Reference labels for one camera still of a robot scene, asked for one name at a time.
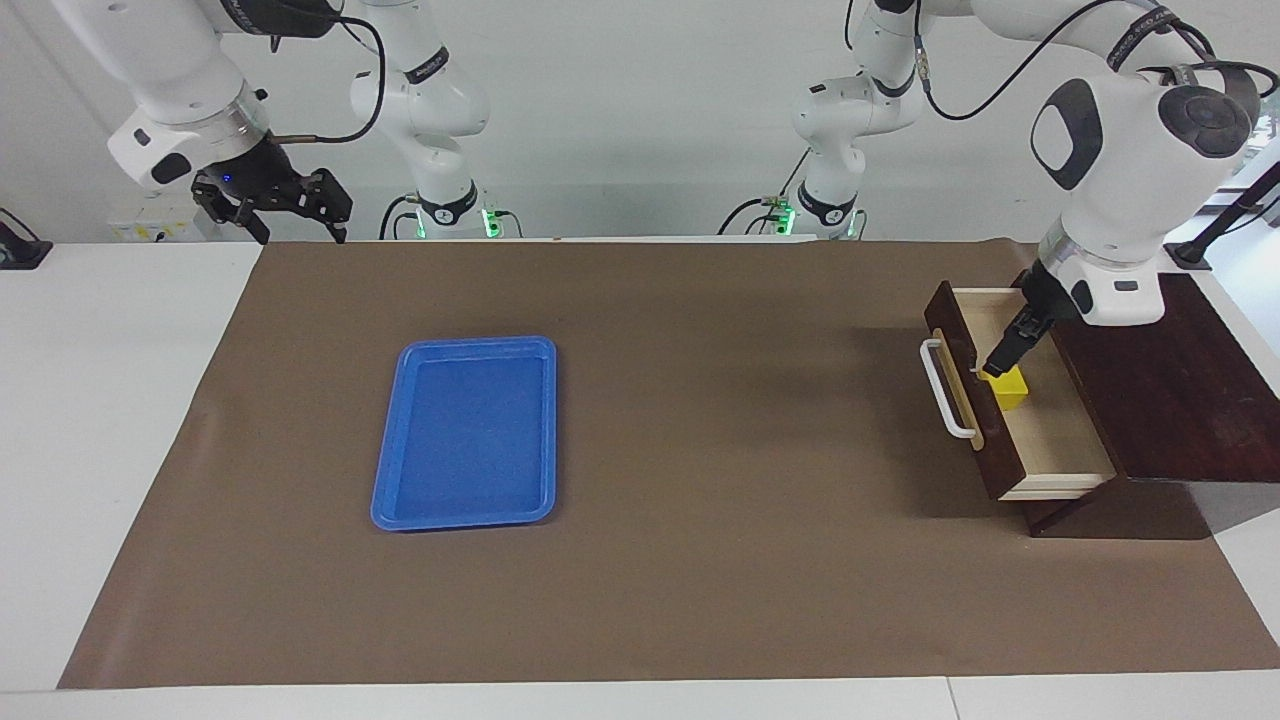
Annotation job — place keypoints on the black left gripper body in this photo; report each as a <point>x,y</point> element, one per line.
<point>1048,305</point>

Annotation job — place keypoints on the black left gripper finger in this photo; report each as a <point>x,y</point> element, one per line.
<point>1008,355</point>

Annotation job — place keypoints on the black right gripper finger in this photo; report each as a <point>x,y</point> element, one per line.
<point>260,225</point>
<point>340,226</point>

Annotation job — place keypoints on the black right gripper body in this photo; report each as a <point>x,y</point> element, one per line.
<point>270,185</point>

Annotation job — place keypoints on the yellow cube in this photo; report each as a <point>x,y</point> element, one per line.
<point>1010,390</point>

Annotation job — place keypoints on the dark wooden drawer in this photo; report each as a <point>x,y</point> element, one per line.
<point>1060,430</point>

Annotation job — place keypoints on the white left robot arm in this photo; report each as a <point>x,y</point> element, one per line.
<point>1130,150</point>

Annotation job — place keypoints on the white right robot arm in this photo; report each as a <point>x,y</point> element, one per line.
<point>180,70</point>

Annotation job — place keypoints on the dark brown wooden cabinet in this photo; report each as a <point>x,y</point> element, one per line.
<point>1180,390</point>

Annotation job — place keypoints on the black clamp stand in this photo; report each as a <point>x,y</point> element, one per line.
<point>1225,215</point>

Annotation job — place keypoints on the blue plastic tray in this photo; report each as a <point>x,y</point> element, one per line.
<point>465,435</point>

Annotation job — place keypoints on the brown table mat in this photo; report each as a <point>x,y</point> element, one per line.
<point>700,500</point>

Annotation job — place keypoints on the white wall outlet box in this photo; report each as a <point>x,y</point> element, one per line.
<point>160,222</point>

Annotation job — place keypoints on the black desk mount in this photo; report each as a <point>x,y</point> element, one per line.
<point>20,250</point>

